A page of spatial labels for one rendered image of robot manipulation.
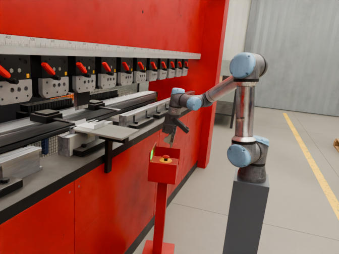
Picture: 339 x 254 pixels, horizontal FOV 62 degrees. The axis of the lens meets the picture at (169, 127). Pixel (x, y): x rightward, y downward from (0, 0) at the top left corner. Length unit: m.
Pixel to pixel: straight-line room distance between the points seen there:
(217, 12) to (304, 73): 5.89
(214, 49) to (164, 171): 2.05
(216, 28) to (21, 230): 2.83
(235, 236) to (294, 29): 7.74
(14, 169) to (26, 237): 0.25
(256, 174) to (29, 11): 1.23
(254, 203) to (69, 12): 1.25
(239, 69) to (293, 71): 7.64
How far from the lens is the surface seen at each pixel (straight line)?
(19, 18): 1.13
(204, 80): 3.40
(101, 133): 1.35
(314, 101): 9.10
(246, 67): 1.31
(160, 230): 1.90
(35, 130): 1.59
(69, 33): 1.31
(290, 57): 8.91
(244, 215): 1.61
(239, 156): 1.37
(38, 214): 1.18
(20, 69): 1.13
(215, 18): 3.40
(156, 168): 1.62
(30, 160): 1.24
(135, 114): 1.94
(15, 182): 1.14
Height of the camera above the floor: 1.39
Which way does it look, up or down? 15 degrees down
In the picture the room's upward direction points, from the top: 5 degrees clockwise
